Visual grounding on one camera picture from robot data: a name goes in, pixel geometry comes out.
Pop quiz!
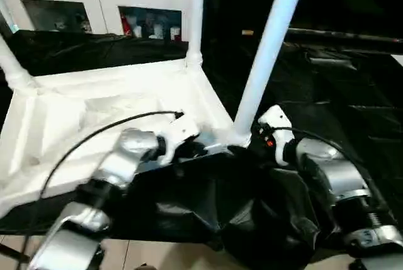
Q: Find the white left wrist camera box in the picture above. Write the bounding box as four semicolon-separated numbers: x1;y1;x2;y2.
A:
156;113;202;164

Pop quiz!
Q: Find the white flat board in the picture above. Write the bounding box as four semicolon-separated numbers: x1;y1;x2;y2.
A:
390;53;403;76

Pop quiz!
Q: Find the white plastic table top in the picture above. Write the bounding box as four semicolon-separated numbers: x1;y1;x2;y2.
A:
0;57;253;218

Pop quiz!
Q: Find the white plastic table leg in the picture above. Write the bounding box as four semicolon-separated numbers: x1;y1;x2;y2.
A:
234;0;312;149
0;35;38;93
184;0;206;70

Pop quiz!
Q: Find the black plastic mat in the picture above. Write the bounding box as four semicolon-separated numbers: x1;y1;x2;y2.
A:
0;27;403;269

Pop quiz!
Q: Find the black right camera cable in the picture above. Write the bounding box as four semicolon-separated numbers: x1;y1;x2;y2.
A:
273;126;395;218

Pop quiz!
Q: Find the red box in cabinet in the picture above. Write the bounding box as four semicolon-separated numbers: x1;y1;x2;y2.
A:
121;13;132;35

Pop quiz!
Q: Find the black stand rod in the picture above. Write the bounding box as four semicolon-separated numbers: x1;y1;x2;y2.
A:
0;244;30;264

